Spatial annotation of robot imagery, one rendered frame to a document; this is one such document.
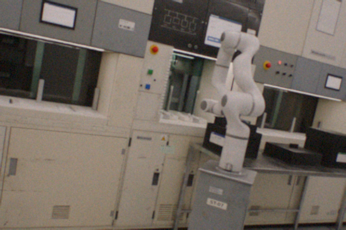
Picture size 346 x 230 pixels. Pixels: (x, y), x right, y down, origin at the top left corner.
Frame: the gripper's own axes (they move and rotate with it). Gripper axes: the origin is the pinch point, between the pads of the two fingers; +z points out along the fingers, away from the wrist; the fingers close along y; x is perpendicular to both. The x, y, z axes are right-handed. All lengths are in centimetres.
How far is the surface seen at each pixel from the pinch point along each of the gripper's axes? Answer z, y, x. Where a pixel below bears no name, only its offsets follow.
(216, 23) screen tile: -9, -29, 57
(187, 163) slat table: -13, -25, -46
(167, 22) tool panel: -47, -35, 49
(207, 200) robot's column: -51, 39, -45
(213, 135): -13.3, -4.1, -19.8
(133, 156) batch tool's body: -52, -36, -45
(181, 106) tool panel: 36, -106, -13
